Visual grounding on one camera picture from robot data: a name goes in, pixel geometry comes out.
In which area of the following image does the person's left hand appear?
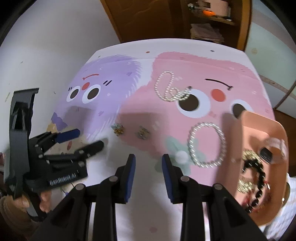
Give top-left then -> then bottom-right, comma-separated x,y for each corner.
1,195 -> 39,240

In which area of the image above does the black bead bracelet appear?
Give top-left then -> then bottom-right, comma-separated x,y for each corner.
241,159 -> 269,214

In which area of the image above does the cartoon monster table mat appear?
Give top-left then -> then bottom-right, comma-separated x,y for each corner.
48,39 -> 274,240

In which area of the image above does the pink plastic tray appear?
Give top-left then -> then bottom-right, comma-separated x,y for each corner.
215,110 -> 290,227

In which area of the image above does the orange object on shelf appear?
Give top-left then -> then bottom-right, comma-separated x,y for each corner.
202,9 -> 216,16

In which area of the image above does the gold pearl hair clip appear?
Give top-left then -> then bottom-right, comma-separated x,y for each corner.
237,149 -> 262,194

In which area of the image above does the brown wooden cabinet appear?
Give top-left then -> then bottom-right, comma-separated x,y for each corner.
101,1 -> 252,51

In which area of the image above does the blue flower earring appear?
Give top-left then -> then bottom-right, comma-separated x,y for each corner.
111,123 -> 125,136

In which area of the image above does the white pearl bracelet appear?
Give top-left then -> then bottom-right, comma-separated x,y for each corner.
188,122 -> 227,168

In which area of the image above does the folded cloth on shelf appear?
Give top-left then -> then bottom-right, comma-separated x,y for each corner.
190,23 -> 224,44

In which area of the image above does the white pearl necklace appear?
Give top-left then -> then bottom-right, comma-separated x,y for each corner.
154,70 -> 193,103

